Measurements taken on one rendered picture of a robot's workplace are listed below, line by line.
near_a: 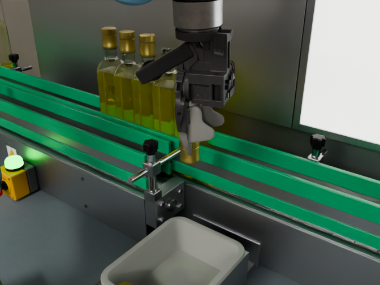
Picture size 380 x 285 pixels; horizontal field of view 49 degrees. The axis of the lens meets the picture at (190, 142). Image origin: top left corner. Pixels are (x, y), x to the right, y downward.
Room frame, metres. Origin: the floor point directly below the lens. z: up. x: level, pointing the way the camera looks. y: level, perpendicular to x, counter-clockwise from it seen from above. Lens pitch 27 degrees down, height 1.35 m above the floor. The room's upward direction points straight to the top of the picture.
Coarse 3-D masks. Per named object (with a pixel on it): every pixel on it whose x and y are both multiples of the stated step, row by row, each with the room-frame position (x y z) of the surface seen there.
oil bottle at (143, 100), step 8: (136, 80) 0.87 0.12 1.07; (136, 88) 0.87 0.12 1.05; (144, 88) 0.86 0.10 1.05; (152, 88) 0.85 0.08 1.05; (136, 96) 0.87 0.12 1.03; (144, 96) 0.86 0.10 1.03; (152, 96) 0.85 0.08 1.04; (136, 104) 0.87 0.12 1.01; (144, 104) 0.86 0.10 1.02; (152, 104) 0.85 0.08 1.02; (136, 112) 0.87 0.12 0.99; (144, 112) 0.86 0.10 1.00; (152, 112) 0.85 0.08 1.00; (136, 120) 0.87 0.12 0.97; (144, 120) 0.86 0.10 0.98; (152, 120) 0.85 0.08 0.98; (152, 128) 0.85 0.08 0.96
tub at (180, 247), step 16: (176, 224) 0.67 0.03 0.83; (192, 224) 0.66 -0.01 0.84; (144, 240) 0.61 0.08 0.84; (160, 240) 0.64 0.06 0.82; (176, 240) 0.67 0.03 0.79; (192, 240) 0.65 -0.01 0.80; (208, 240) 0.63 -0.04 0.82; (224, 240) 0.61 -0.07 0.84; (128, 256) 0.57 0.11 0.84; (144, 256) 0.60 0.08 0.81; (160, 256) 0.63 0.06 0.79; (176, 256) 0.65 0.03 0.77; (192, 256) 0.65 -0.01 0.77; (208, 256) 0.63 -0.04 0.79; (224, 256) 0.61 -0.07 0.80; (240, 256) 0.57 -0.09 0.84; (112, 272) 0.54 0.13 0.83; (128, 272) 0.56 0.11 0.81; (144, 272) 0.59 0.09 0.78; (160, 272) 0.60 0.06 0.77; (176, 272) 0.60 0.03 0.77; (192, 272) 0.60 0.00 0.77; (208, 272) 0.60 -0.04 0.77; (224, 272) 0.53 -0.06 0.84
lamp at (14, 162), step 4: (12, 156) 0.91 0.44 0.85; (16, 156) 0.91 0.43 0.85; (8, 160) 0.90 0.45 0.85; (12, 160) 0.90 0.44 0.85; (16, 160) 0.90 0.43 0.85; (20, 160) 0.91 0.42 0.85; (8, 164) 0.89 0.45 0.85; (12, 164) 0.89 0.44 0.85; (16, 164) 0.89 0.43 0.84; (20, 164) 0.90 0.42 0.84; (8, 168) 0.89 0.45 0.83; (12, 168) 0.89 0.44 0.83; (16, 168) 0.89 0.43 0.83; (20, 168) 0.90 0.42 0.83
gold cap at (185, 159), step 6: (180, 144) 0.65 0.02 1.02; (192, 144) 0.64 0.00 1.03; (198, 144) 0.65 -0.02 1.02; (180, 150) 0.65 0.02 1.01; (192, 150) 0.64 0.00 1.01; (198, 150) 0.65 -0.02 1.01; (186, 156) 0.64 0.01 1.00; (192, 156) 0.64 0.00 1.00; (198, 156) 0.65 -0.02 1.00; (186, 162) 0.64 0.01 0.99; (192, 162) 0.64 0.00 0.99
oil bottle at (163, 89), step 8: (176, 72) 0.85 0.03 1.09; (160, 80) 0.83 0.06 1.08; (168, 80) 0.82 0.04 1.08; (160, 88) 0.83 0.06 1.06; (168, 88) 0.82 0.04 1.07; (160, 96) 0.83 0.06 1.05; (168, 96) 0.82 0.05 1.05; (160, 104) 0.83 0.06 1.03; (168, 104) 0.82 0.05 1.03; (160, 112) 0.83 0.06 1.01; (168, 112) 0.82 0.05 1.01; (160, 120) 0.83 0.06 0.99; (168, 120) 0.82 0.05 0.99; (160, 128) 0.83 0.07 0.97; (168, 128) 0.82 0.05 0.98
